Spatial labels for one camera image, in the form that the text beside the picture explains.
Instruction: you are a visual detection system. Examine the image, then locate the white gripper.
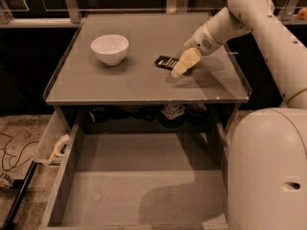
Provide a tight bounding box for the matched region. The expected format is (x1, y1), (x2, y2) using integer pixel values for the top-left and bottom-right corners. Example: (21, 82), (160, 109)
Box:
(171, 25), (222, 78)

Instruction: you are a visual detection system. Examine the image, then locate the dark chocolate bar wrapper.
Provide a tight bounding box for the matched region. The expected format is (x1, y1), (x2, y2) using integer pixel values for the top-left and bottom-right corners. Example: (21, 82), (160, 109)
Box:
(154, 56), (178, 71)

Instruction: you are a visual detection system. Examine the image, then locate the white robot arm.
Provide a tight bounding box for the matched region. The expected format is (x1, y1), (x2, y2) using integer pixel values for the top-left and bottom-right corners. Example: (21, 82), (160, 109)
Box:
(172, 0), (307, 230)

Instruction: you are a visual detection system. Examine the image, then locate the dark round container behind drawer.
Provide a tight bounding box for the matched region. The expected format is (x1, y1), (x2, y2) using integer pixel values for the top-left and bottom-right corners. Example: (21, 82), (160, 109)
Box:
(186, 103), (208, 125)

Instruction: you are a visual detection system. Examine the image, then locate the striped packet behind drawer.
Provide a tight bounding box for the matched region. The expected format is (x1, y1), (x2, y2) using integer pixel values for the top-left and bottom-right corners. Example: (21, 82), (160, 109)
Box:
(161, 104), (185, 120)

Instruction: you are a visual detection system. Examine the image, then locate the grey cabinet with top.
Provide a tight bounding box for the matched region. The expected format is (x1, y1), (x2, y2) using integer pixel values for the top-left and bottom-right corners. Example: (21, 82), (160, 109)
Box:
(42, 11), (253, 135)

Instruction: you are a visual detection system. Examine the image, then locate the black item behind drawer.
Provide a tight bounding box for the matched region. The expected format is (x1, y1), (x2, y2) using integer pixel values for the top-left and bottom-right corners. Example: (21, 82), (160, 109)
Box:
(89, 106), (108, 123)

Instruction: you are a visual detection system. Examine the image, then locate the open grey top drawer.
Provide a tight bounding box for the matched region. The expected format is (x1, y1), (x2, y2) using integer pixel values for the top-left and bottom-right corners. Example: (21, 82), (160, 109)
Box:
(39, 125), (229, 230)

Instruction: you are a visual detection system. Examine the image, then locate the white ceramic bowl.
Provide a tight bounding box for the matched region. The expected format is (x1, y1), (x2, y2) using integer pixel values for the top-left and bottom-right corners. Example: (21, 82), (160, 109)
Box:
(91, 34), (130, 66)

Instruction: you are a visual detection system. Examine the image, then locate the orange fruit on ledge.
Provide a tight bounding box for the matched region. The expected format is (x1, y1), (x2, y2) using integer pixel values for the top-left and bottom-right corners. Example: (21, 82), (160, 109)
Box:
(296, 8), (307, 20)

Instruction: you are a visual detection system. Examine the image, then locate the clear plastic bin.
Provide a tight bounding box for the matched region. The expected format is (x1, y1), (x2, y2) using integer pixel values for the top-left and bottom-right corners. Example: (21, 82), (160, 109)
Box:
(34, 113), (69, 166)

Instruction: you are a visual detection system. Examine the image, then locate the tape roll in bin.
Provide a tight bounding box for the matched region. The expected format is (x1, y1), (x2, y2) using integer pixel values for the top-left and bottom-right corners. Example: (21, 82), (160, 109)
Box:
(49, 134), (69, 159)

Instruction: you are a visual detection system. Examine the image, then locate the small coloured item on floor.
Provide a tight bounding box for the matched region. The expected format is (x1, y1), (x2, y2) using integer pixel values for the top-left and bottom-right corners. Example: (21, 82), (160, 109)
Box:
(0, 172), (13, 189)

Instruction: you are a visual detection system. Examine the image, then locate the metal railing frame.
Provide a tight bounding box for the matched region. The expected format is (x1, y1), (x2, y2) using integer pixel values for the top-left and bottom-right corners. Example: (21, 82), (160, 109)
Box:
(0, 0), (307, 29)

